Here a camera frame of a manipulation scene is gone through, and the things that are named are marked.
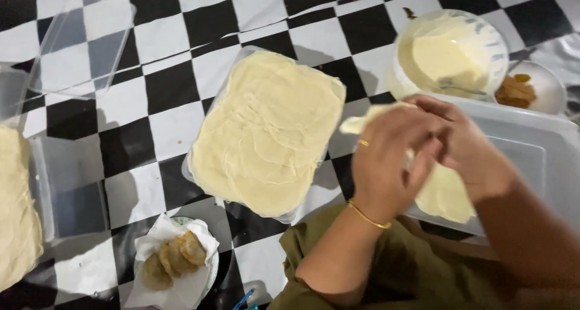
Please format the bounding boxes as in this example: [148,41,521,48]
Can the clear plastic container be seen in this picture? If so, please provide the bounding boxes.
[0,63,110,297]

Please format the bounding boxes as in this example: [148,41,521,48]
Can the clear rectangular plastic tub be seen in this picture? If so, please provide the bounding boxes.
[181,45,347,224]

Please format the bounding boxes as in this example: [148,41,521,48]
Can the person's right hand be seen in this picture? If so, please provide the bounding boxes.
[403,94,518,203]

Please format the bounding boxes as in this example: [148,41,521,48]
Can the single pale dough wrapper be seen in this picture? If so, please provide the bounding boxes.
[339,102,477,225]

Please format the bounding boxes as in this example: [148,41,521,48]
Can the white bowl of pale batter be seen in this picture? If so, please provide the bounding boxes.
[386,9,511,104]

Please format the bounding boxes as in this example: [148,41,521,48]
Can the fried golden pastry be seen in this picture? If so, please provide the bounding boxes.
[142,253,174,292]
[159,237,198,279]
[179,231,208,267]

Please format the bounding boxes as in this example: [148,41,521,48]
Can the gold bracelet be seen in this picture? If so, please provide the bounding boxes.
[347,199,393,230]

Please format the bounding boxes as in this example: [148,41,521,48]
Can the person's left hand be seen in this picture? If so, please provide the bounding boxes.
[350,104,448,225]

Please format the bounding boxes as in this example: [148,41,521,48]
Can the brown cooked filling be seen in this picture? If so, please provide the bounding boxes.
[495,74,538,110]

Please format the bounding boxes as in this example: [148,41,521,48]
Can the stack of pale dough sheets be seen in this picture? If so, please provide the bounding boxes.
[0,126,44,293]

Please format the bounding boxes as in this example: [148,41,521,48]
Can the clear plastic lid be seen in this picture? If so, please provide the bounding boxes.
[28,0,137,100]

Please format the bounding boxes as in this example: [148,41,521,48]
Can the blue plastic handle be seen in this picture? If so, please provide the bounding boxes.
[231,288,259,310]

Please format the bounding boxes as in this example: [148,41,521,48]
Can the black white checkered table cover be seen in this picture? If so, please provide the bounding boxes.
[0,0,580,310]

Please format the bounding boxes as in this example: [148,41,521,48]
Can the white paper napkin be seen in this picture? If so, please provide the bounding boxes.
[124,213,221,310]

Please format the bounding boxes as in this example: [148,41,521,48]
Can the small white dish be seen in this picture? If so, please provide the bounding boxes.
[493,59,568,116]

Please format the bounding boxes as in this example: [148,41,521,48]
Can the metal spoon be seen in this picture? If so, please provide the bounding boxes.
[436,80,489,98]

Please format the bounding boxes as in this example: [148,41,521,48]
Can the olive green garment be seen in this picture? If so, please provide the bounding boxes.
[267,203,580,310]

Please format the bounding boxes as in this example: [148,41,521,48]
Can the white round plate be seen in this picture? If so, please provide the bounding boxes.
[133,216,221,302]

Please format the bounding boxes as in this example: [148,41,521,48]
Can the large clear plastic tray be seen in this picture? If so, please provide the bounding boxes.
[402,92,580,248]

